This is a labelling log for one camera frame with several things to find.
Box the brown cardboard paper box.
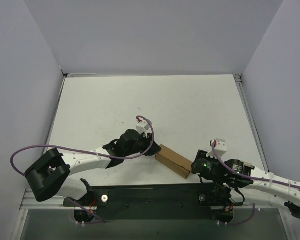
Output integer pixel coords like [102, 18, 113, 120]
[155, 144, 193, 179]

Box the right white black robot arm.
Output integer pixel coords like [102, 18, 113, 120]
[191, 145, 300, 219]

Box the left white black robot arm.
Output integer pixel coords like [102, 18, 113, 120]
[25, 129, 162, 206]

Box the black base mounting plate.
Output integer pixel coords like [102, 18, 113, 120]
[63, 183, 243, 223]

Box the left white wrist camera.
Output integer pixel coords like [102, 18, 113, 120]
[136, 118, 152, 138]

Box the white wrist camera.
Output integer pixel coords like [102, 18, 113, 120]
[136, 118, 152, 138]
[206, 138, 228, 159]

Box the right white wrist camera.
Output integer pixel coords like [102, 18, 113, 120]
[206, 138, 228, 159]

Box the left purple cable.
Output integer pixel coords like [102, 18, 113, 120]
[10, 115, 156, 176]

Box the aluminium table frame rail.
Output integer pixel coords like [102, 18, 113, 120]
[233, 74, 291, 210]

